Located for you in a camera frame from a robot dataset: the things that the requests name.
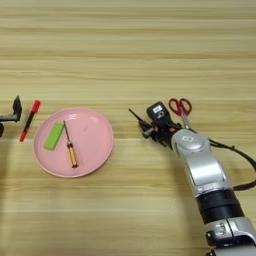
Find green rectangular block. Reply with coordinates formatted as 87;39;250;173
43;121;66;151

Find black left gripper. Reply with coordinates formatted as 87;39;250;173
0;95;23;138

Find right gripper labelled black box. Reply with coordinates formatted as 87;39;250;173
146;101;171;127

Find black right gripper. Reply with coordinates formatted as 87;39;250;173
138;119;184;148

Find yellow handled screwdriver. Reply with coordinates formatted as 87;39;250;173
62;119;80;169

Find red handled scissors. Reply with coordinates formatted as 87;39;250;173
168;97;194;132

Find red and black marker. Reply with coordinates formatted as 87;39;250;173
18;99;42;143

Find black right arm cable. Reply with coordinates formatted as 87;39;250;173
208;138;256;192

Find pink round plate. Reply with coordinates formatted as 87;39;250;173
32;106;115;179

